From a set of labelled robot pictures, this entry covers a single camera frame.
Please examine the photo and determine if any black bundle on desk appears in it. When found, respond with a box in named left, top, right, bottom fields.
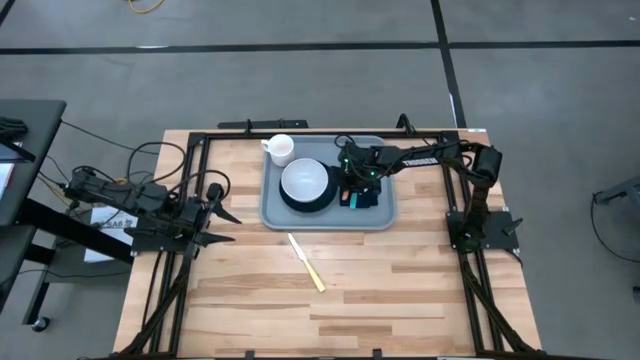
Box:
left=0, top=116, right=29, bottom=144

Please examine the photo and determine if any knife with yellow handle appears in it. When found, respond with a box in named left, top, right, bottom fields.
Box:
left=287, top=232, right=327, bottom=293

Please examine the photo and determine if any dark teal plate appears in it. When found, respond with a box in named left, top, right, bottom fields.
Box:
left=278, top=162, right=340, bottom=214

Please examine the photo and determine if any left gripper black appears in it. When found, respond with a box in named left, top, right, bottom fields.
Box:
left=174, top=183, right=243, bottom=261

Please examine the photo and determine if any navy napkin with white label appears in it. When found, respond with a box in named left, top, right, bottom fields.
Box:
left=339, top=187, right=382, bottom=211

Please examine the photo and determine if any black metal table frame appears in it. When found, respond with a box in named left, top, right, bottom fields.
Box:
left=114, top=130, right=544, bottom=359

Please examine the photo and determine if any white ribbed bowl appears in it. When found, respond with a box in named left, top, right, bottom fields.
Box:
left=280, top=157, right=330, bottom=204

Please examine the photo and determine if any black bar behind table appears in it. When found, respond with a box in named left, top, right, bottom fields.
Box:
left=217, top=118, right=310, bottom=131

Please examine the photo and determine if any grey plastic tray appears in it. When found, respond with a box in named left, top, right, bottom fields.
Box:
left=258, top=134, right=399, bottom=231

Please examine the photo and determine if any yellow floor cable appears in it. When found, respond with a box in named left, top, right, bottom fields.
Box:
left=127, top=0, right=166, bottom=15

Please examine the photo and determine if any grey metal stand leg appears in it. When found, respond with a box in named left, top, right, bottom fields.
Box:
left=592, top=175, right=640, bottom=206

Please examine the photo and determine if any black side desk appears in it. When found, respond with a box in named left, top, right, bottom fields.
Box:
left=0, top=98, right=136, bottom=334

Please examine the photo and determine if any white labelled box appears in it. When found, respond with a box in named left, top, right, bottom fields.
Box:
left=83, top=205, right=140, bottom=264

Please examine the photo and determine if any white mug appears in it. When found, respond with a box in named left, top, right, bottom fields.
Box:
left=260, top=133, right=296, bottom=168

